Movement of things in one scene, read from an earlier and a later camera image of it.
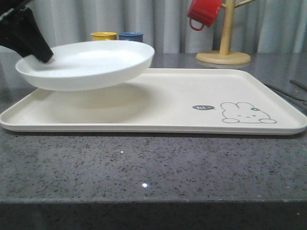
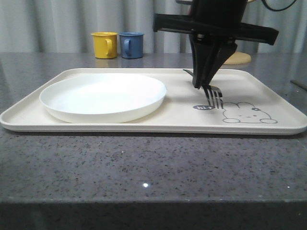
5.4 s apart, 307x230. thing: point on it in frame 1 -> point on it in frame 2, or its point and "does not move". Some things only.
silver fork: [285, 93] -> [213, 94]
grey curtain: [261, 26] does not move
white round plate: [87, 65] -> [104, 98]
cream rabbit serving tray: [202, 101] does not move
